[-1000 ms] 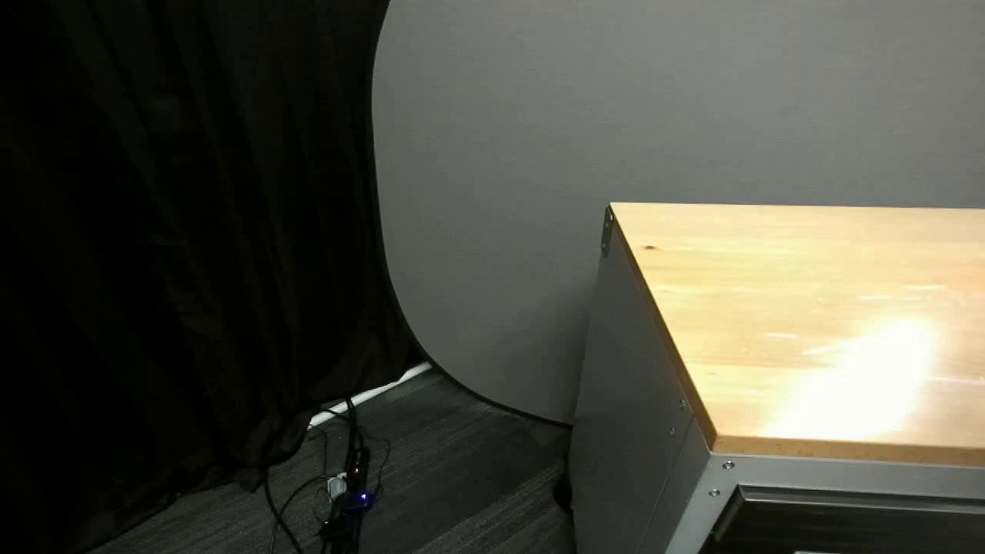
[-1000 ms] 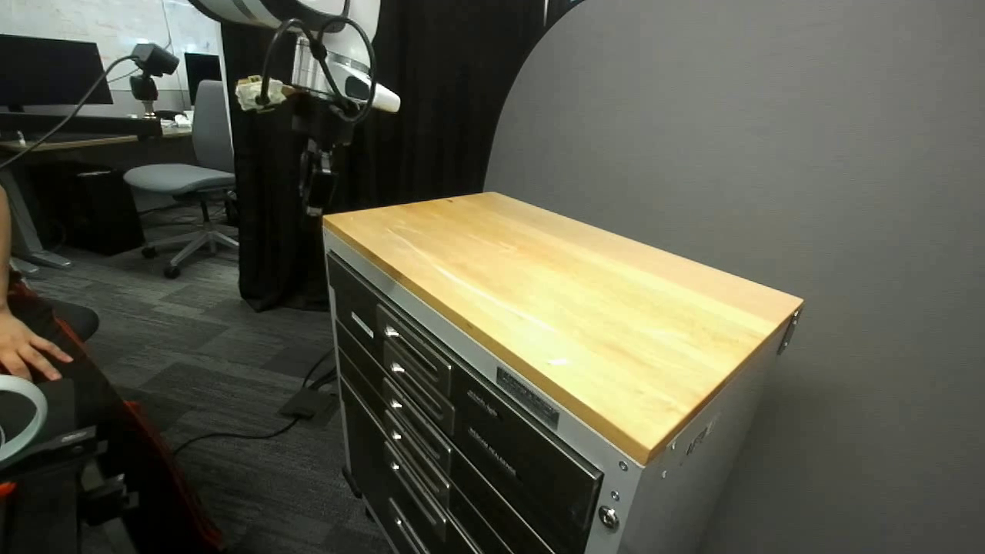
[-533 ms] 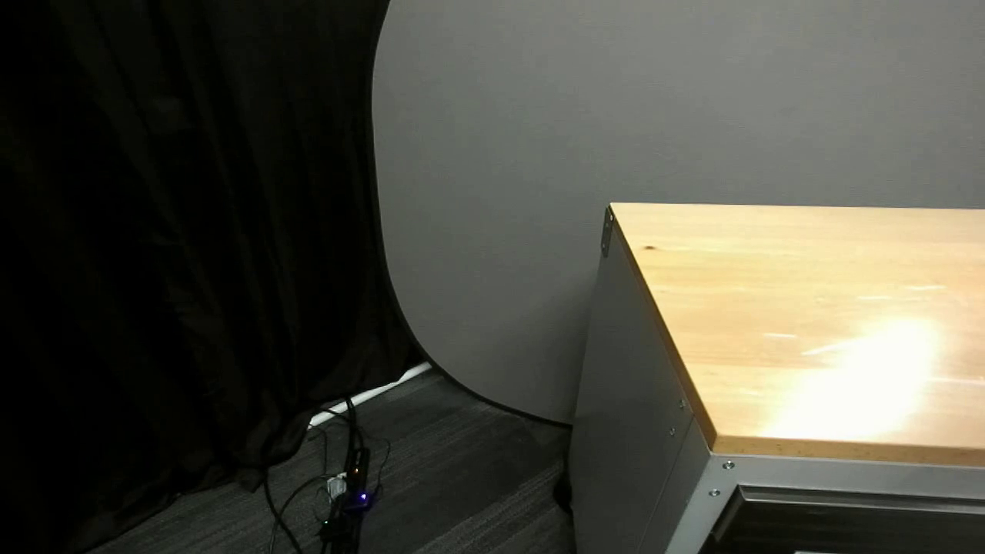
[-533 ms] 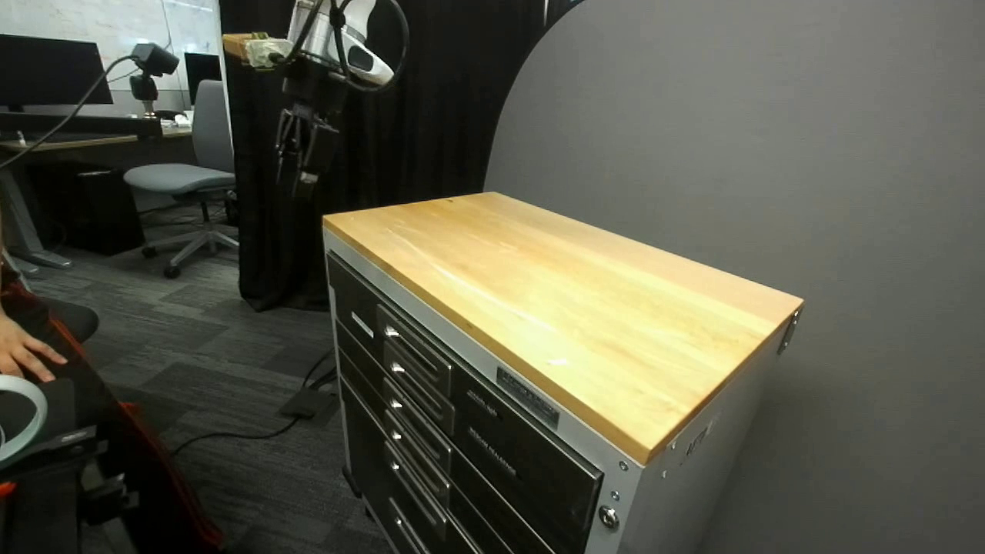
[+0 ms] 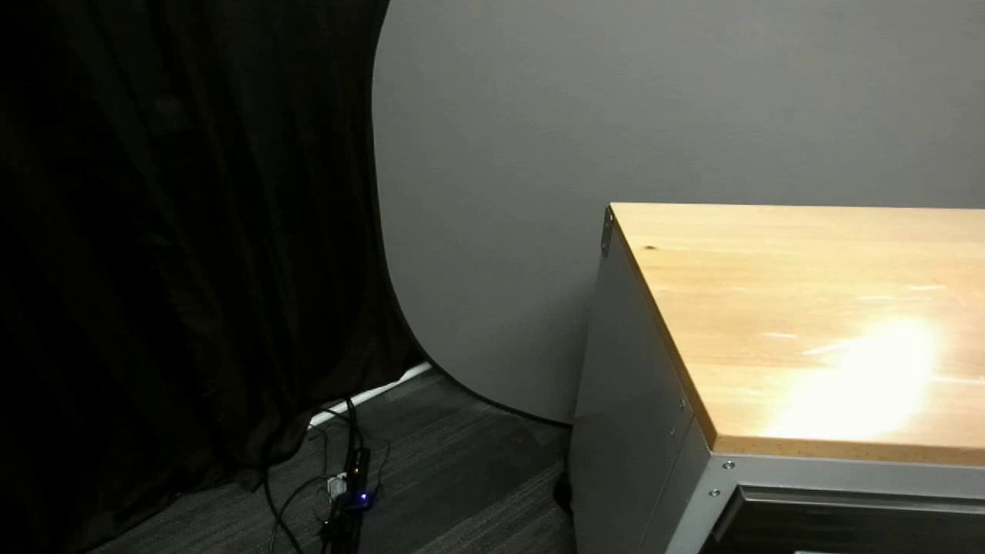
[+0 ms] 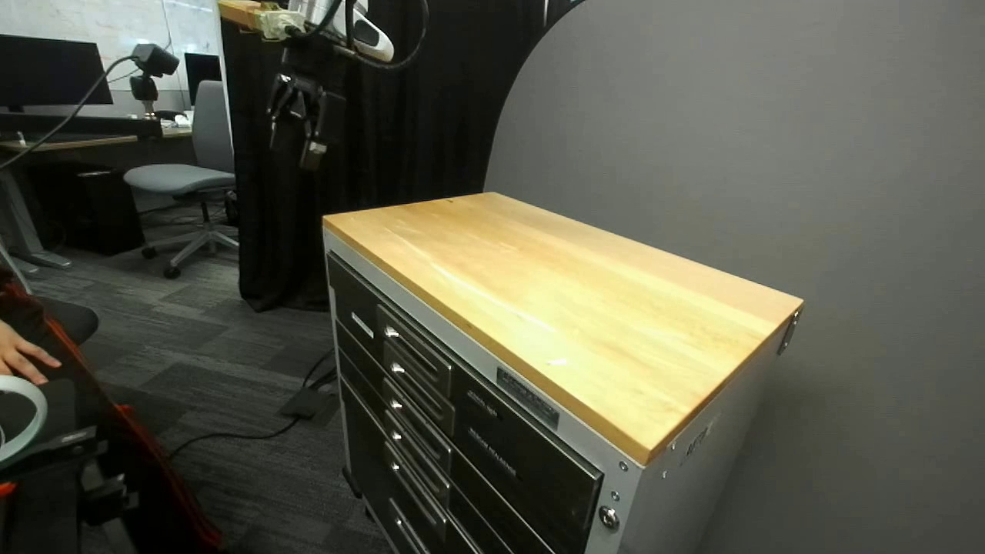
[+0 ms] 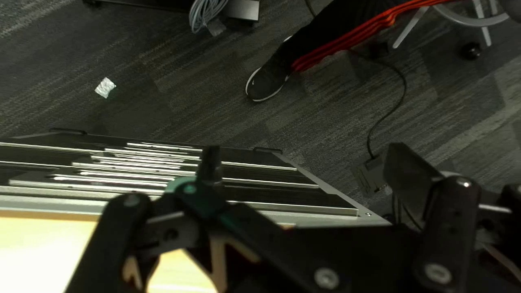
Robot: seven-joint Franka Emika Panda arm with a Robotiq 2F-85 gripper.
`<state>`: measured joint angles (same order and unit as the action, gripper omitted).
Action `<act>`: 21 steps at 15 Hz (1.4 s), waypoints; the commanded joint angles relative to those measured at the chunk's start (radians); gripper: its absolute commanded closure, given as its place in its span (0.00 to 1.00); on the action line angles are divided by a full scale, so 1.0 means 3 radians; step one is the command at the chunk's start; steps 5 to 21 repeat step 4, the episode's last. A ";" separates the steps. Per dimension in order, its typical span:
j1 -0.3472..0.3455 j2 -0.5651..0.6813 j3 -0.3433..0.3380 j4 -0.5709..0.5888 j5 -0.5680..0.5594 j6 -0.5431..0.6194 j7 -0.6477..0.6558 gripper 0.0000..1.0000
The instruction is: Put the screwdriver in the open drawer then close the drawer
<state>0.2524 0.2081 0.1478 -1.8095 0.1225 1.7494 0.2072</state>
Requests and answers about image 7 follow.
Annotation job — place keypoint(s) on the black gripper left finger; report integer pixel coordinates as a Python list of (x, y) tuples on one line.
[(211, 164)]

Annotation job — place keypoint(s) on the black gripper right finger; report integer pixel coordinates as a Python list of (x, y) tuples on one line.
[(445, 228)]

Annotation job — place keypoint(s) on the grey workbench drawer cabinet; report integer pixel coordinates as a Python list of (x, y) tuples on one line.
[(261, 172)]

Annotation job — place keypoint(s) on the black shoe white sole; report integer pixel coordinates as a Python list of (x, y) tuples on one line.
[(269, 75)]

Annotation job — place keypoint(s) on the white paper scrap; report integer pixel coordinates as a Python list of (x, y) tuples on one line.
[(105, 88)]

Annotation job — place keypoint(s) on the light grey chair base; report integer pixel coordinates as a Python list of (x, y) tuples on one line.
[(481, 18)]

